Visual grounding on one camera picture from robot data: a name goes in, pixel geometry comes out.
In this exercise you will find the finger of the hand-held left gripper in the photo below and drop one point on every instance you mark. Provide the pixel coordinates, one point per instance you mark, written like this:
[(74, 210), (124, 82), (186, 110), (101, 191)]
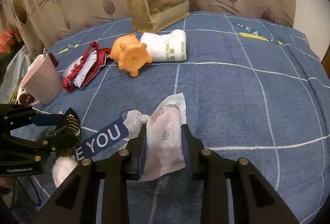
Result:
[(31, 146), (49, 119)]

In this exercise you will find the white ceramic spoon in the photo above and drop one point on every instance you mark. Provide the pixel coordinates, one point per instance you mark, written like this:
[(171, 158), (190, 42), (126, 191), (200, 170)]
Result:
[(45, 52)]

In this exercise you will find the rolled white towel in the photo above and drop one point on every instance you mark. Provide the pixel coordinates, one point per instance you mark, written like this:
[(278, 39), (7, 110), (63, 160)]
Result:
[(167, 46)]

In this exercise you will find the black and gold mesh pouch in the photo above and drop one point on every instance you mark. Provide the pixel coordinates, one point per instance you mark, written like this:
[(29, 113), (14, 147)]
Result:
[(72, 123)]

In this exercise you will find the orange rubber toy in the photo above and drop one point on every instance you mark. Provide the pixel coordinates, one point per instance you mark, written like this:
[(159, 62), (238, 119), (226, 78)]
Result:
[(131, 56)]

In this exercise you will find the blue grid tablecloth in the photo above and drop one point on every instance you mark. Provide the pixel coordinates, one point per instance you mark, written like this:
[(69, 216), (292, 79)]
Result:
[(232, 97)]

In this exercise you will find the pink ceramic mug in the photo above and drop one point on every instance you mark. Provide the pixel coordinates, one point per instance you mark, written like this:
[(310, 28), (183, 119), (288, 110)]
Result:
[(43, 82)]

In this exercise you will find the translucent plastic bag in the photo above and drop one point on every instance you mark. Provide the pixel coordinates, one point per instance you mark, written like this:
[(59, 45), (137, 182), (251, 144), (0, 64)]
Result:
[(15, 66)]

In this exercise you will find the white pompom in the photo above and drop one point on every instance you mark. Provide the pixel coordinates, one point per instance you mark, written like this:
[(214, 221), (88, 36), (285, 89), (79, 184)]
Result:
[(61, 170)]

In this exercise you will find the brown wooden door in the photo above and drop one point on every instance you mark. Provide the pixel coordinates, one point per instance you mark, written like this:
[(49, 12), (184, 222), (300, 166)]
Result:
[(325, 56)]

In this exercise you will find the red and white cloth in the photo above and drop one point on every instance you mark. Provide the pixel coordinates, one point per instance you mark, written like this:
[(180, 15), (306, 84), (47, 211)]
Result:
[(85, 66)]

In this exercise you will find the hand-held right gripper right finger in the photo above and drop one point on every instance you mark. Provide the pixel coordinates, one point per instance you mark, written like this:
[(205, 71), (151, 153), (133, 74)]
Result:
[(185, 151)]

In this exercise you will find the orange plastic bag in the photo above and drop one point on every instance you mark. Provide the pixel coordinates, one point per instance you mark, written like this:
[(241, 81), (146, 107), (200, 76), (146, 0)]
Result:
[(7, 37)]

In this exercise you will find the blue ribbon with white letters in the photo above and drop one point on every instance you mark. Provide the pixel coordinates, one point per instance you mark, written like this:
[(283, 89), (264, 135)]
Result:
[(103, 140)]

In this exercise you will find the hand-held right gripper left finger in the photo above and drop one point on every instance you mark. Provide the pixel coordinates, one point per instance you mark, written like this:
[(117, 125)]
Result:
[(140, 157)]

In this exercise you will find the white floral packet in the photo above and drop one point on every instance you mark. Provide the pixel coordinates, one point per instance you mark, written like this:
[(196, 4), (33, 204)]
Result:
[(165, 141)]

